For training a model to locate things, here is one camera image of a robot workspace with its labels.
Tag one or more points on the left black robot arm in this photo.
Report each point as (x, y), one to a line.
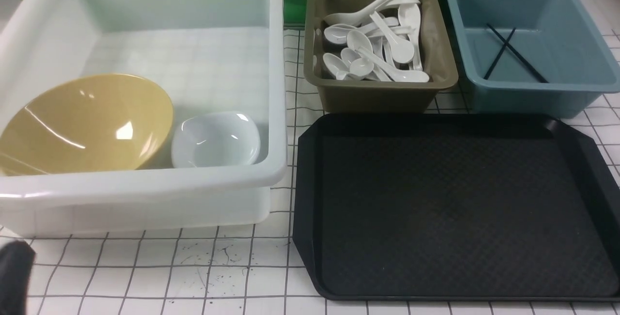
(16, 262)

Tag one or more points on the white spoon front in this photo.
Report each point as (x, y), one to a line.
(362, 45)

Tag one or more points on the white spoon right side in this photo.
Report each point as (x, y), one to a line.
(409, 15)

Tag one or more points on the long white spoon top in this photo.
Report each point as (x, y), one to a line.
(355, 18)

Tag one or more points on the white soup spoon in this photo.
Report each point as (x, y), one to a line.
(350, 65)

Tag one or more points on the large white plastic tub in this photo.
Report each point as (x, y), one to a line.
(208, 55)

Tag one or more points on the white spoon left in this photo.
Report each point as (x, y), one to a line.
(337, 33)

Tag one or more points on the small white square dish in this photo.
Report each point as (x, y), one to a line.
(228, 138)

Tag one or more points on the white spoon centre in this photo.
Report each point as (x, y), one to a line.
(402, 50)

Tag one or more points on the olive brown spoon bin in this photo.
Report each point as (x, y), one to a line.
(378, 92)

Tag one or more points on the blue plastic bin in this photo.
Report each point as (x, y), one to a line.
(558, 37)

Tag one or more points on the black chopstick gold band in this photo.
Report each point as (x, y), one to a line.
(499, 54)
(529, 67)

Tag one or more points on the yellow noodle bowl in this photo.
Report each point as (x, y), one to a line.
(99, 123)

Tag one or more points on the black serving tray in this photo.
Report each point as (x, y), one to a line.
(455, 207)

